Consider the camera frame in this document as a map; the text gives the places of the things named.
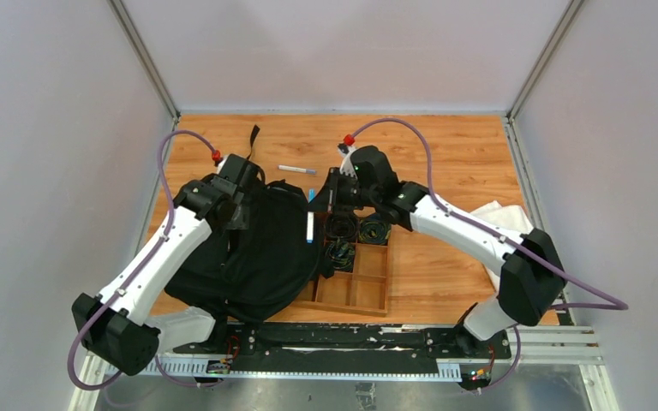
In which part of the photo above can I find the black fabric backpack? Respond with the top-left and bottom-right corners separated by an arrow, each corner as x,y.
164,124 -> 336,325

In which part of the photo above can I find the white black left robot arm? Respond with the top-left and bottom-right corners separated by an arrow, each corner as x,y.
71,154 -> 265,376

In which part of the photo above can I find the black rolled belt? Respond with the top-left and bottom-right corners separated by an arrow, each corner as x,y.
325,214 -> 359,241

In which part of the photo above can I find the white slotted cable duct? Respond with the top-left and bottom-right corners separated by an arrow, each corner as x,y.
105,357 -> 463,382

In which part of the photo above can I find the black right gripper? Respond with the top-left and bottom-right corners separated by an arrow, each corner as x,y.
308,168 -> 380,216

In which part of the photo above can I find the white marker grey cap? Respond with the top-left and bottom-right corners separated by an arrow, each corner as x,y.
277,164 -> 317,175

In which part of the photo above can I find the wooden compartment organizer tray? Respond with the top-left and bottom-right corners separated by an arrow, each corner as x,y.
292,213 -> 391,317

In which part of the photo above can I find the white folded cloth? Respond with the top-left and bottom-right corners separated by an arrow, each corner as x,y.
468,200 -> 537,290

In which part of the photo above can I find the multicolour rolled belt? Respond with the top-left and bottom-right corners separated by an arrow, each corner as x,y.
324,239 -> 356,272

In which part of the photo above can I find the white marker blue cap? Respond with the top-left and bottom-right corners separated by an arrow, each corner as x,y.
306,188 -> 315,244

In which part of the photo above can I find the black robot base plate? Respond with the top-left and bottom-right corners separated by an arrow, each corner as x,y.
173,323 -> 511,374

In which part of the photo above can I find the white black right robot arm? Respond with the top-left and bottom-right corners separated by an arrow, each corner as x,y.
308,144 -> 567,358

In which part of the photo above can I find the dark blue yellow rolled belt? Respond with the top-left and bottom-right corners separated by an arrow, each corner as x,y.
358,218 -> 391,246

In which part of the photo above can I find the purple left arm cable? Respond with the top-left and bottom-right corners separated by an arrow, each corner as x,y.
66,129 -> 224,392

